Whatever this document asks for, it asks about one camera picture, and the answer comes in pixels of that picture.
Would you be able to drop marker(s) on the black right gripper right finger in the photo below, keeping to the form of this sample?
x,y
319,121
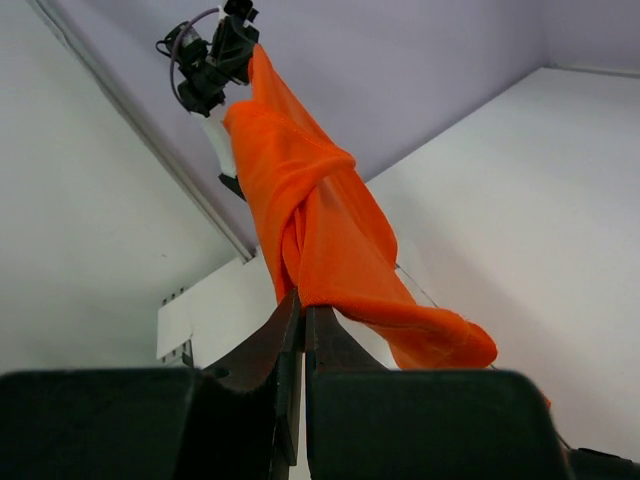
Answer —
x,y
364,421

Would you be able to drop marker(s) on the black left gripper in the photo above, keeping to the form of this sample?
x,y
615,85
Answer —
x,y
200,70

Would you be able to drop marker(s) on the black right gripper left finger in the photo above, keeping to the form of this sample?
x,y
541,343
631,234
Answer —
x,y
235,419

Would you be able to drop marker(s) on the orange t-shirt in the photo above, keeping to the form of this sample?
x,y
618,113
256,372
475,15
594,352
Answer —
x,y
323,234

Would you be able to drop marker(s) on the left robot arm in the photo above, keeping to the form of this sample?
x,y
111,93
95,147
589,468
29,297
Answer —
x,y
206,24

